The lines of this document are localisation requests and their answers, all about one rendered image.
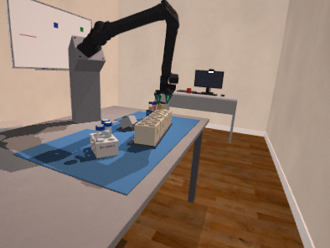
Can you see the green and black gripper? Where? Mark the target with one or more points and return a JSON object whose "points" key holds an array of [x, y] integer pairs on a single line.
{"points": [[166, 93]]}

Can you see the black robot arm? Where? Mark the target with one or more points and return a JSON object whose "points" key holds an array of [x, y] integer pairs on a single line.
{"points": [[104, 31]]}

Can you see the blue table mat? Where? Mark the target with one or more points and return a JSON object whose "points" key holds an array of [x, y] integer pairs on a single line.
{"points": [[73, 155]]}

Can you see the sample tube with blue cap and orange dot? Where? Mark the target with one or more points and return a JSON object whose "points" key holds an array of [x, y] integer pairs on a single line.
{"points": [[163, 105]]}

